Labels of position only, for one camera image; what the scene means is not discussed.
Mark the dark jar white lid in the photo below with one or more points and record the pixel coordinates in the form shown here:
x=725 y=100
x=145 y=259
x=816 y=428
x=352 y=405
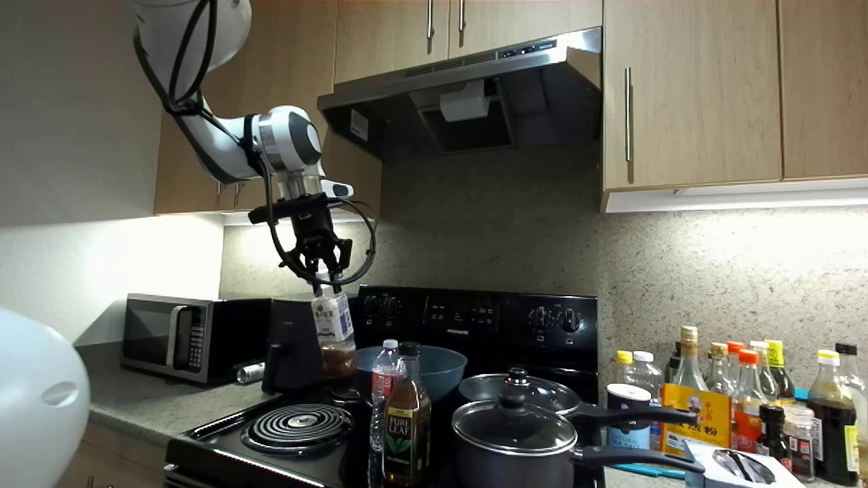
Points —
x=628 y=423

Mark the Pure Leaf tea bottle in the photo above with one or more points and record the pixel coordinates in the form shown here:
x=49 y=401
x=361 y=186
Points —
x=407 y=434

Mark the red label bottle orange cap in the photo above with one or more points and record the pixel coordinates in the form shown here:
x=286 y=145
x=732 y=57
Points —
x=748 y=407

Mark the tall bottle gold cap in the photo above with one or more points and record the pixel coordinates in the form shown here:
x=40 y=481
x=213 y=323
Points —
x=689 y=362

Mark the white hood lamp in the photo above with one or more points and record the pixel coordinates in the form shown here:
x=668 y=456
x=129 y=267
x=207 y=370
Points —
x=464 y=100

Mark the wooden upper cabinet door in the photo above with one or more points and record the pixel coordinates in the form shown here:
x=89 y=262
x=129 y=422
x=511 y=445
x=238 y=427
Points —
x=381 y=37
x=827 y=81
x=533 y=16
x=705 y=91

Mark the jar with red label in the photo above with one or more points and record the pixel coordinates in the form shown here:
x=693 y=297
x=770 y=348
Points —
x=797 y=443

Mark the large soy sauce bottle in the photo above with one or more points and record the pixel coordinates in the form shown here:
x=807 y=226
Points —
x=830 y=434

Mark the wooden lower cabinet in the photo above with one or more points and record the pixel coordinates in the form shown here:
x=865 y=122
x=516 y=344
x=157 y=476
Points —
x=116 y=461

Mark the black electric stove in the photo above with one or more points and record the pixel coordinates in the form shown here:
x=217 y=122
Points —
x=470 y=315

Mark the under-cabinet light strip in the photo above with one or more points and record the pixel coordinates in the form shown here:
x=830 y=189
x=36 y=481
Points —
x=742 y=195

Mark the wooden upper cabinet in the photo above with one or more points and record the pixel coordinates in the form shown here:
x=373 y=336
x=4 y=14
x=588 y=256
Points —
x=289 y=54

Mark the steel range hood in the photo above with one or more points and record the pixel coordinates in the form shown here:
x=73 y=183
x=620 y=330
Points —
x=544 y=91

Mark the teal mat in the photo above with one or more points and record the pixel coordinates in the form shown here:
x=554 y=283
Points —
x=651 y=469

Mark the wooden cabinet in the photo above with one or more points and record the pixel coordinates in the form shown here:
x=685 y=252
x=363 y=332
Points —
x=116 y=461
x=289 y=54

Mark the black microwave oven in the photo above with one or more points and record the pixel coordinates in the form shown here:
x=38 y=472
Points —
x=162 y=335

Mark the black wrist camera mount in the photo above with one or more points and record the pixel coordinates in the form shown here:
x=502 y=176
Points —
x=279 y=209

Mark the green bottle yellow cap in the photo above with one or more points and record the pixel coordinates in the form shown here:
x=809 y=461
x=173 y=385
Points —
x=778 y=374

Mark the clear bottle yellow cap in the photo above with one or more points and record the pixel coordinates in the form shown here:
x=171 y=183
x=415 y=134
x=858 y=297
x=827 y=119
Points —
x=625 y=366

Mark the clear bottle black cap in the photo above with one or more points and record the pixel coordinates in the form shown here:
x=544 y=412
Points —
x=858 y=389

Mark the pan glass lid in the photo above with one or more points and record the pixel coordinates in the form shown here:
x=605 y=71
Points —
x=491 y=389

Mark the small dark sauce bottle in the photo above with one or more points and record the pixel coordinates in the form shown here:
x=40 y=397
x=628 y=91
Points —
x=770 y=428

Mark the blue bowl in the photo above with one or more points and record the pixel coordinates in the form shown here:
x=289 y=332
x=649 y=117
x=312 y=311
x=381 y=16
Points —
x=442 y=370

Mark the white toaster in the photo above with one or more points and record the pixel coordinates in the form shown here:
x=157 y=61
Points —
x=748 y=465

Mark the black coil burner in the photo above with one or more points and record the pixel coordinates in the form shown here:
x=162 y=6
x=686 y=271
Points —
x=299 y=427

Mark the large black pot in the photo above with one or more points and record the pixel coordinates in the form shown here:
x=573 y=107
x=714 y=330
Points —
x=516 y=465

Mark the small tea bottle white label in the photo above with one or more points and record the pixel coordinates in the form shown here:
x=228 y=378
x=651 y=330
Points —
x=332 y=327

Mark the clear bottle white cap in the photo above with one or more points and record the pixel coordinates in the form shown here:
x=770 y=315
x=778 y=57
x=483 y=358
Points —
x=647 y=374

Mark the small bottle yellow cap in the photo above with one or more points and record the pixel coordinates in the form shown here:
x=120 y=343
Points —
x=717 y=370

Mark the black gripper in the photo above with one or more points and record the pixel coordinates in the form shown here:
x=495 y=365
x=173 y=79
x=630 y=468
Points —
x=317 y=226

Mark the clear water bottle red label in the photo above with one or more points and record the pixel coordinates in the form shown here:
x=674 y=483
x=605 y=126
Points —
x=384 y=380

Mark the yellow box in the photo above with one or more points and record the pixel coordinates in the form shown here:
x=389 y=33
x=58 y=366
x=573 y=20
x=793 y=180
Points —
x=695 y=422

